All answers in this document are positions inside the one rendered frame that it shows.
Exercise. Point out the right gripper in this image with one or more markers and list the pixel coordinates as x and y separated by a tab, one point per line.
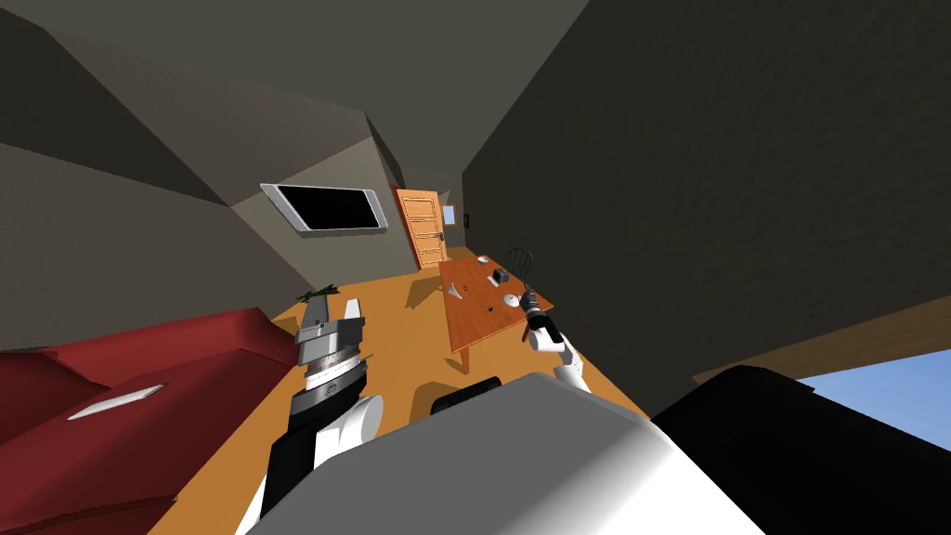
530	302

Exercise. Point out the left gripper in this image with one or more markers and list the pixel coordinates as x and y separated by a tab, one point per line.
330	342

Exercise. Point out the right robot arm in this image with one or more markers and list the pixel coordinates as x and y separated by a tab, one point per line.
547	340

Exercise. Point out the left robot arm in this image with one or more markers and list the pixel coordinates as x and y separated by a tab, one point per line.
327	416

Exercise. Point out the white bowl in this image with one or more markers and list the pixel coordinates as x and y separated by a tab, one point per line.
512	301

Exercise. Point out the green potted plant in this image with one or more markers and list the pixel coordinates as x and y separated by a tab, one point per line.
319	293

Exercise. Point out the dark blue mug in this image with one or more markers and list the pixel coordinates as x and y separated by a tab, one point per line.
501	276

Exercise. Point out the black wooden chair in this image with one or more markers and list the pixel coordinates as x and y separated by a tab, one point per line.
518	261

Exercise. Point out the orange wooden table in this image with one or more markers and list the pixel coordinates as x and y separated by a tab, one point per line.
483	323

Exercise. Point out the white funnel shaped object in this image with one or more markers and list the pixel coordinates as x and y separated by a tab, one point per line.
455	291

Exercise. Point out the silver framed black television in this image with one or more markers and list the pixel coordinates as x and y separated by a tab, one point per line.
330	208

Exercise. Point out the orange panelled door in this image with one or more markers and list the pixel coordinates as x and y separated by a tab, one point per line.
423	230

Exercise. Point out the small pale blue window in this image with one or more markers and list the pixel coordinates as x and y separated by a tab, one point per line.
449	215

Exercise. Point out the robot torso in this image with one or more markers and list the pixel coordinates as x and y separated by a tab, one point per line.
520	461

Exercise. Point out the red sofa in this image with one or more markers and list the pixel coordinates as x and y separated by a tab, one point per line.
134	446

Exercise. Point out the large window with blue sky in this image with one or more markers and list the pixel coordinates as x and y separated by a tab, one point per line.
891	394

